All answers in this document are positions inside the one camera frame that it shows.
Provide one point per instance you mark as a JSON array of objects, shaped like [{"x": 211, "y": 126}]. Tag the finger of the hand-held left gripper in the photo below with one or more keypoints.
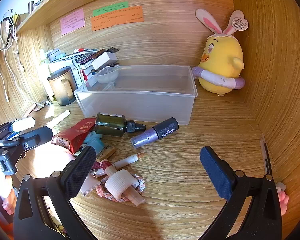
[
  {"x": 32, "y": 137},
  {"x": 0, "y": 131}
]

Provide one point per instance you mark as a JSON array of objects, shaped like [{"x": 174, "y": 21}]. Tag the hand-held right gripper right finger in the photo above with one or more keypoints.
[{"x": 216, "y": 172}]

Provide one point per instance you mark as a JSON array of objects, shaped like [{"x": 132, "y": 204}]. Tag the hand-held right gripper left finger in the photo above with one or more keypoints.
[{"x": 77, "y": 172}]

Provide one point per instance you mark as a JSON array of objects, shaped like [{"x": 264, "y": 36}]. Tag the white cream tube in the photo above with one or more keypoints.
[{"x": 23, "y": 124}]

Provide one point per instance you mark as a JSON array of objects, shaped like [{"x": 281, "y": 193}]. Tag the small white comb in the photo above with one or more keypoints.
[{"x": 88, "y": 186}]

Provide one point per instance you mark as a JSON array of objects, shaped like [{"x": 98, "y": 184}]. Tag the red packet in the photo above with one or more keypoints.
[{"x": 76, "y": 135}]

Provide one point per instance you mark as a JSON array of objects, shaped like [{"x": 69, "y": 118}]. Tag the white bandage roll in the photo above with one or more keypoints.
[{"x": 120, "y": 183}]

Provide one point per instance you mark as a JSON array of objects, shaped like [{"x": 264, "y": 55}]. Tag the white cosmetic pen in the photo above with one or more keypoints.
[{"x": 130, "y": 160}]

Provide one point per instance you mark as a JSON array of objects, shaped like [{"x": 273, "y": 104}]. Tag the dark green spray bottle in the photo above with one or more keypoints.
[{"x": 110, "y": 125}]

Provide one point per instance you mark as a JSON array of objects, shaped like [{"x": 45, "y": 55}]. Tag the beige wooden tube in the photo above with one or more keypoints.
[{"x": 135, "y": 198}]

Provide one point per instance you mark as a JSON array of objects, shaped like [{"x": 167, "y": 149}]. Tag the purple spray bottle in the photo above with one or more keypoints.
[{"x": 162, "y": 131}]

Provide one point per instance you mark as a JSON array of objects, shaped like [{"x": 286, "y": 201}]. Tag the clear plastic storage box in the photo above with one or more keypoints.
[{"x": 140, "y": 100}]

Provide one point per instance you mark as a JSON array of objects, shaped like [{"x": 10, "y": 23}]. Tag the person's left hand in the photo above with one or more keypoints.
[{"x": 8, "y": 206}]

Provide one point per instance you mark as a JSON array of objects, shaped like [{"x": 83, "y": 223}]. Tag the person's right hand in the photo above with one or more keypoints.
[{"x": 283, "y": 201}]

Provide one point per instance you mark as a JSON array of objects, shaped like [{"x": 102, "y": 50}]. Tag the pink pen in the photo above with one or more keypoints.
[{"x": 29, "y": 111}]

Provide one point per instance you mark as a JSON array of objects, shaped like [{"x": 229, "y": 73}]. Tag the brown ceramic mug with lid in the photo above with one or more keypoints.
[{"x": 60, "y": 87}]

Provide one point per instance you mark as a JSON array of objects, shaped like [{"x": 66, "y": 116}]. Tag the red white box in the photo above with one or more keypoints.
[{"x": 86, "y": 73}]

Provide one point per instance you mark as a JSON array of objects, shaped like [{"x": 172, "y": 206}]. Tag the stack of books and papers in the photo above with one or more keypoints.
[{"x": 72, "y": 58}]

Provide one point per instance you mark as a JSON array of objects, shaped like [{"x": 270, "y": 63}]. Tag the ceramic bowl of beads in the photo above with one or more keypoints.
[{"x": 107, "y": 76}]

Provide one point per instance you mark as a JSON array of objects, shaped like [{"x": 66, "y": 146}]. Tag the red white marker pen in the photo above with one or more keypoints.
[{"x": 85, "y": 50}]

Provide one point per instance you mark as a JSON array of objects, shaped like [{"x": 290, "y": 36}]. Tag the white rectangular box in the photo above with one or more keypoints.
[{"x": 105, "y": 60}]

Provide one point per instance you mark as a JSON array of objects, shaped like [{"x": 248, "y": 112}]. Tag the yellow chick plush toy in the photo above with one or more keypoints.
[{"x": 221, "y": 60}]

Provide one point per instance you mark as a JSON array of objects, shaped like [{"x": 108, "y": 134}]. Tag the pink sticky note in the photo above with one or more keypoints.
[{"x": 73, "y": 21}]

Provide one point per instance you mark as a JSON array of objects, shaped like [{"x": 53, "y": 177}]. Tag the orange sticky note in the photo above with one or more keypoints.
[{"x": 117, "y": 20}]

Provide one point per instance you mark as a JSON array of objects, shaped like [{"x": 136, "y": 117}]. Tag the green sticky note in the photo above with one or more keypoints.
[{"x": 111, "y": 8}]

